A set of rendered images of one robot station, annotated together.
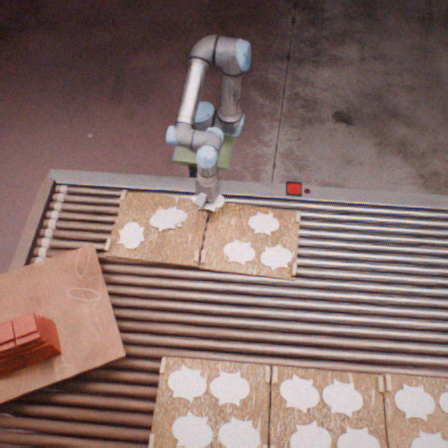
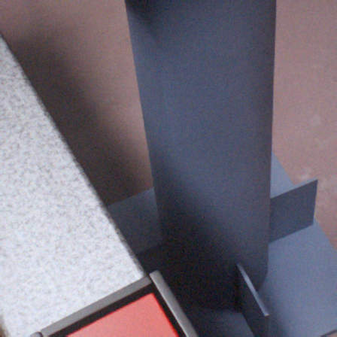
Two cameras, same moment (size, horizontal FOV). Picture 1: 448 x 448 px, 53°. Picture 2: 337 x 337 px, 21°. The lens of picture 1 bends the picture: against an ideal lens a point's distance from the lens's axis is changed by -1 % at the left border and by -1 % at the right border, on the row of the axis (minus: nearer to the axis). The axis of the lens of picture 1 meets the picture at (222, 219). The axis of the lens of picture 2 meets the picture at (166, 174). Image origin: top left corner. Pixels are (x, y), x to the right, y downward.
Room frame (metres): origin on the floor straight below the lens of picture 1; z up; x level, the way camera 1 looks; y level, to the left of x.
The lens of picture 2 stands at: (1.25, -0.52, 1.36)
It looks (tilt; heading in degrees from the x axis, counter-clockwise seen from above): 55 degrees down; 64
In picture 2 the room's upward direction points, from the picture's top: 8 degrees counter-clockwise
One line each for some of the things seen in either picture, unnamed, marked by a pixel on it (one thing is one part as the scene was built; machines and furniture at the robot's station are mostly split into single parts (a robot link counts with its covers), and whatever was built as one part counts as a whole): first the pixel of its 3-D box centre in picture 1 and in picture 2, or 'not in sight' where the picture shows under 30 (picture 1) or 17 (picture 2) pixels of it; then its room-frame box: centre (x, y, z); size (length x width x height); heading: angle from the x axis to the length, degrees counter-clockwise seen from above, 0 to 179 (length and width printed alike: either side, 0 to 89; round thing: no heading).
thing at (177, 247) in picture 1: (159, 227); not in sight; (1.08, 0.29, 0.93); 0.41 x 0.35 x 0.02; 83
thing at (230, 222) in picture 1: (251, 239); not in sight; (1.02, -0.13, 0.93); 0.41 x 0.35 x 0.02; 82
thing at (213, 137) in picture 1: (208, 141); not in sight; (1.23, 0.06, 1.33); 0.11 x 0.11 x 0.08; 79
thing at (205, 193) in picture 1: (204, 189); not in sight; (1.11, 0.08, 1.17); 0.12 x 0.09 x 0.16; 150
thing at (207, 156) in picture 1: (207, 161); not in sight; (1.13, 0.06, 1.33); 0.09 x 0.08 x 0.11; 169
